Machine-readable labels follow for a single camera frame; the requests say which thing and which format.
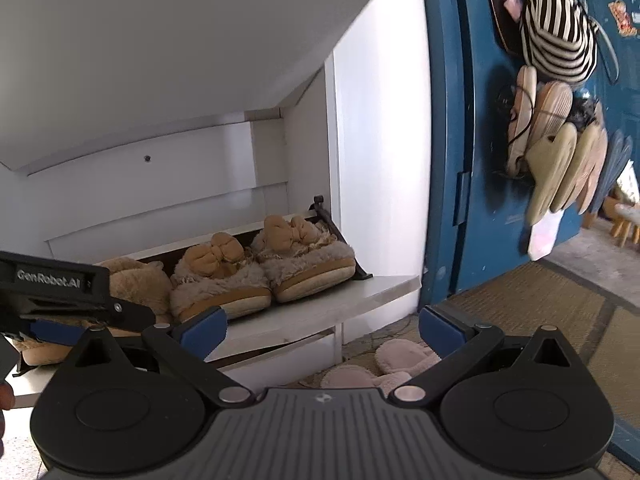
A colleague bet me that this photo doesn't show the striped bag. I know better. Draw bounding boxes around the striped bag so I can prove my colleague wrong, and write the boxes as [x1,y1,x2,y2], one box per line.
[519,0,618,86]

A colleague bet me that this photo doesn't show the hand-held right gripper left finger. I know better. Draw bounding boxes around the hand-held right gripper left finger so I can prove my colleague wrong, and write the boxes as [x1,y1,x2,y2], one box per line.
[71,305,256,408]

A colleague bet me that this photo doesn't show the wooden stool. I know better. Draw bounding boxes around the wooden stool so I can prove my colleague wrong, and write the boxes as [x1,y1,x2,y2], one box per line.
[607,202,640,248]

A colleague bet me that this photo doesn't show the white hanging sheet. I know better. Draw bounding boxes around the white hanging sheet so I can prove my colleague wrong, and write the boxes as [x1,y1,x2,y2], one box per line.
[527,210,566,261]

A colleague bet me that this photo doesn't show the blue door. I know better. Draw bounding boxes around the blue door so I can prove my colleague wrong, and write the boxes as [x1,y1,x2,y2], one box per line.
[575,0,640,136]
[419,0,640,461]
[450,0,601,261]

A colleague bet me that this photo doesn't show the pink plaid plush slipper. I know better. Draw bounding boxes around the pink plaid plush slipper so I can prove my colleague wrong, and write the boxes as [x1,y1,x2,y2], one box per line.
[320,364,386,390]
[372,338,443,386]

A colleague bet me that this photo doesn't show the hanging slippers on door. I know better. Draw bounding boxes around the hanging slippers on door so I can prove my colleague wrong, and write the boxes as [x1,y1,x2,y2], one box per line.
[502,65,636,226]

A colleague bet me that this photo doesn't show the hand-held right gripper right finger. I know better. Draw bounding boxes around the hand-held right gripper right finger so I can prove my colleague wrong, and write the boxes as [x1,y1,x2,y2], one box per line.
[389,304,583,408]

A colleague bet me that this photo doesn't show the colourful door sticker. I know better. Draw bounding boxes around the colourful door sticker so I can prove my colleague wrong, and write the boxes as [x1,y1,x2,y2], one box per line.
[607,0,640,38]

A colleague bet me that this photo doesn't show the white shoe cabinet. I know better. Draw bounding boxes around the white shoe cabinet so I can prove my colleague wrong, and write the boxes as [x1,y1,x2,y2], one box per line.
[0,0,436,411]

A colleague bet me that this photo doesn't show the cream bow fluffy slipper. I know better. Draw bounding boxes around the cream bow fluffy slipper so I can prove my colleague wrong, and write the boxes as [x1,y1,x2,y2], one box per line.
[250,214,357,304]
[169,231,273,323]

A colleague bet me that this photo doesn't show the woven straw mat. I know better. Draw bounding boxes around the woven straw mat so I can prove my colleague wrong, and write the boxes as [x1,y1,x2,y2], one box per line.
[445,255,640,411]

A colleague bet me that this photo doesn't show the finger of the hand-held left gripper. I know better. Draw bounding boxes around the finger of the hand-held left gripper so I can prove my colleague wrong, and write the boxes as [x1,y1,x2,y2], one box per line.
[30,302,157,337]
[30,321,98,347]

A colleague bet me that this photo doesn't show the black hanging pouch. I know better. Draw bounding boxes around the black hanging pouch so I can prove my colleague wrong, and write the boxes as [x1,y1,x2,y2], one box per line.
[480,0,526,53]

